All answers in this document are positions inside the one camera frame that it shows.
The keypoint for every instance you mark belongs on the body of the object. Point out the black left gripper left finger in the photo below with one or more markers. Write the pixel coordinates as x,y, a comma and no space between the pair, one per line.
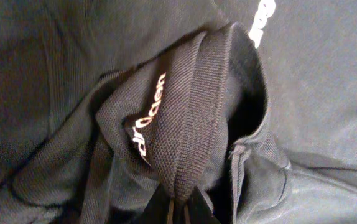
159,210

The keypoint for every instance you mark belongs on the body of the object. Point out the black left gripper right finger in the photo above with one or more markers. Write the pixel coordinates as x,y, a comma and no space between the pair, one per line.
197,211

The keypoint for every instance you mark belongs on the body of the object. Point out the black polo shirt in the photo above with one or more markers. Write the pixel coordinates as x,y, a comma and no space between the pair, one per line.
252,102

